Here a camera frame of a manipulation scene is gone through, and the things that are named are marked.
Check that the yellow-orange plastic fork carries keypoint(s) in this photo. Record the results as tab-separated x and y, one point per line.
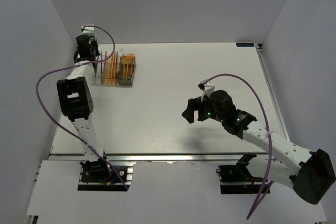
127	65

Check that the clear plastic container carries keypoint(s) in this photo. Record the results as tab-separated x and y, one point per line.
97	76

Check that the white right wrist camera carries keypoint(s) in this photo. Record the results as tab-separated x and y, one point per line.
207	87

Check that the blue plastic knife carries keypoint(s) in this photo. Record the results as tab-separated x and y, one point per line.
115	66

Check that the yellow-orange plastic fork bent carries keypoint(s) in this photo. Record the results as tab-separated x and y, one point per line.
124	62

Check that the red-orange plastic fork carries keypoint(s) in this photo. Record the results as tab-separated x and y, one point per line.
132	59

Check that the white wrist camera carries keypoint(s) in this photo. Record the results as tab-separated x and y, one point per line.
88	30
207	87

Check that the smoky grey plastic container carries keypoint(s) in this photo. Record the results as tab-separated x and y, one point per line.
127	82

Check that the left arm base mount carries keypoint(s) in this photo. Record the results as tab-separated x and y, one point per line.
99	176

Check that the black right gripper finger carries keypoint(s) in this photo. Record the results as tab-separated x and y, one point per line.
189	115
195	104

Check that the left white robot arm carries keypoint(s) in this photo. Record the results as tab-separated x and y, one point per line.
76	102

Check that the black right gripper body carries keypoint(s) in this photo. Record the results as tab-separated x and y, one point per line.
207	111

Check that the amber plastic container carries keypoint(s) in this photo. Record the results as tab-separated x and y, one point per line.
107	81

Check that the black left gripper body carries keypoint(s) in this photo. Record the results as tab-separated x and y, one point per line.
93	51

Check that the red-orange plastic knife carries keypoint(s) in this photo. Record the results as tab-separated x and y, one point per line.
103	75

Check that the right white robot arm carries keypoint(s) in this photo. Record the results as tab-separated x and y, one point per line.
310	174

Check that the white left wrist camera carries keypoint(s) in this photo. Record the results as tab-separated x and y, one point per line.
88	30

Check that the black logo sticker right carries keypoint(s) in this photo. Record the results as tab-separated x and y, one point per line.
245	44

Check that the yellow-orange plastic knife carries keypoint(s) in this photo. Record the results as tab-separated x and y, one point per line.
111	68

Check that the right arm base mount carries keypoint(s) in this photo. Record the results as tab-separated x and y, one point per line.
237	180

